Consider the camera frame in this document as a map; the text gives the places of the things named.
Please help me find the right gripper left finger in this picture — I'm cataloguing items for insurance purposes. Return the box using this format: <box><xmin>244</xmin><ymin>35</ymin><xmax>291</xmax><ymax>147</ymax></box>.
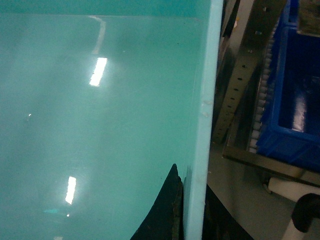
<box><xmin>131</xmin><ymin>163</ymin><xmax>184</xmax><ymax>240</ymax></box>

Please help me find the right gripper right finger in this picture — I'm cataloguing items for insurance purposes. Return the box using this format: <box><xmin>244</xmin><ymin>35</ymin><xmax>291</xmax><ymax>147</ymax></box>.
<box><xmin>202</xmin><ymin>186</ymin><xmax>253</xmax><ymax>240</ymax></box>

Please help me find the teal plastic bin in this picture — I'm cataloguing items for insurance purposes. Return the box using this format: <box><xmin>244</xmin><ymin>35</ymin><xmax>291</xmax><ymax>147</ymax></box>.
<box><xmin>0</xmin><ymin>0</ymin><xmax>224</xmax><ymax>240</ymax></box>

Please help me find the white roller track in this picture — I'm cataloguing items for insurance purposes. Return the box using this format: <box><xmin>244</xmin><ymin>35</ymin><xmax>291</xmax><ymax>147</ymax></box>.
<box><xmin>247</xmin><ymin>22</ymin><xmax>279</xmax><ymax>154</ymax></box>

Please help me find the blue bin on rollers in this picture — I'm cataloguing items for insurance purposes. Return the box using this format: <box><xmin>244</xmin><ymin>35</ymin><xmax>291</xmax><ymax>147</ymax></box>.
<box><xmin>256</xmin><ymin>0</ymin><xmax>320</xmax><ymax>172</ymax></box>

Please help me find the perforated metal shelf post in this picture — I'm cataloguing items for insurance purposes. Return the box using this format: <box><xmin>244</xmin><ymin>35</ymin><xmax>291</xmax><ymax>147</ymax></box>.
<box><xmin>211</xmin><ymin>0</ymin><xmax>286</xmax><ymax>144</ymax></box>

